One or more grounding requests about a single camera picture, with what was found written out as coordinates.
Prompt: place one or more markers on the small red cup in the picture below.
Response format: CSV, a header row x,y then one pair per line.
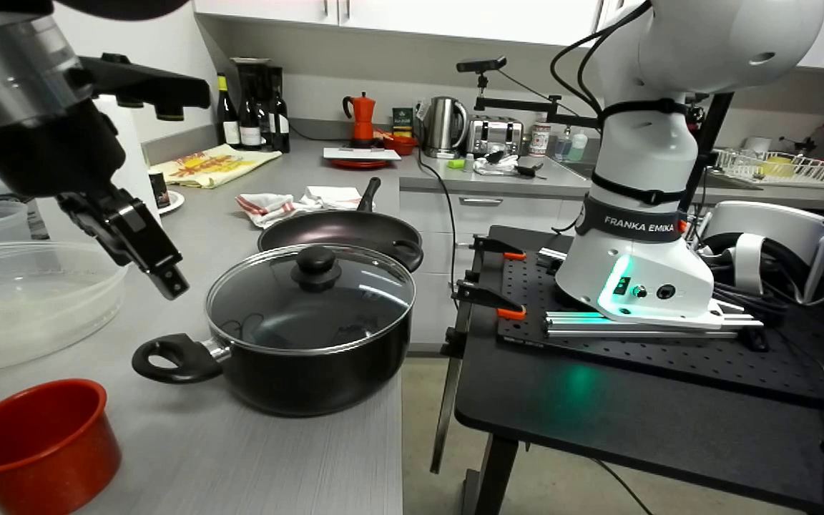
x,y
402,145

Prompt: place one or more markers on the red plate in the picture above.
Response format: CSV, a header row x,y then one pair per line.
x,y
357,164

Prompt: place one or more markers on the crumpled white cloth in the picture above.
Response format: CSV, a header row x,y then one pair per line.
x,y
335,198

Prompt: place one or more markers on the dark spice jar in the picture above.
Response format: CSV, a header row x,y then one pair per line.
x,y
159,190

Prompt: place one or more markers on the white VR headset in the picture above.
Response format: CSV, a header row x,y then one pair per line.
x,y
765,231

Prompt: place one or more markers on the silver mounting rail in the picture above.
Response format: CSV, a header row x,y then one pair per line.
x,y
642,325

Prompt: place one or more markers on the black frying pan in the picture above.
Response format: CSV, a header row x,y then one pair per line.
x,y
335,231

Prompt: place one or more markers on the dish rack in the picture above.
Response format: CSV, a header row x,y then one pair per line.
x,y
792,167

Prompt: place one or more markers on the black coffee machine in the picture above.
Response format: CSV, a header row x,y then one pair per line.
x,y
254,75

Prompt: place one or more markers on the camera on black stand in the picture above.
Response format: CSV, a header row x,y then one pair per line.
x,y
482,64

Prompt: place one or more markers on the steel toaster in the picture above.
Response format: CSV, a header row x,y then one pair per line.
x,y
496,135

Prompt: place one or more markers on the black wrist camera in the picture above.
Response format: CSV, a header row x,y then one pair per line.
x,y
159,91

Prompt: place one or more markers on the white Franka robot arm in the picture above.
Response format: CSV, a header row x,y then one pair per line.
x,y
642,152

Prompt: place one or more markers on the red moka pot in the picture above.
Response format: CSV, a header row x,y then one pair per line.
x,y
362,119

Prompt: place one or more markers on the black cooking pot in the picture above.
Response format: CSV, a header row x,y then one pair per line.
x,y
335,373

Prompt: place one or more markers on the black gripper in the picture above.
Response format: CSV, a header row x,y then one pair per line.
x,y
43,152

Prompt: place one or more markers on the steel electric kettle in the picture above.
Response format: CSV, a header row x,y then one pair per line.
x,y
445,129

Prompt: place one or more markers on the glass pot lid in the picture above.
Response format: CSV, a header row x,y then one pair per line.
x,y
269,315

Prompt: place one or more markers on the plastic bottle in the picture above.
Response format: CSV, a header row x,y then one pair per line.
x,y
573,145

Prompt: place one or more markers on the small white plate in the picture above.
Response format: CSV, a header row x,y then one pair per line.
x,y
174,202

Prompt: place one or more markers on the black breadboard table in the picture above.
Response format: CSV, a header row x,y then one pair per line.
x,y
642,401

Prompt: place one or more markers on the dark wine bottle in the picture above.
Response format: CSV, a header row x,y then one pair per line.
x,y
279,124
227,119
253,124

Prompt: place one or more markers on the black clamp with orange tip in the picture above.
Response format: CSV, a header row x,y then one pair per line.
x,y
506,247
488,300

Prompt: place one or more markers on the red mug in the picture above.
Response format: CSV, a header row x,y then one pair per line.
x,y
41,459

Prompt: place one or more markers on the white upper cabinets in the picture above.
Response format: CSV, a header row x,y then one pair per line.
x,y
479,18

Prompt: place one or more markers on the white towel with red stripes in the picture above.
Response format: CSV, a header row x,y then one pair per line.
x,y
263,205

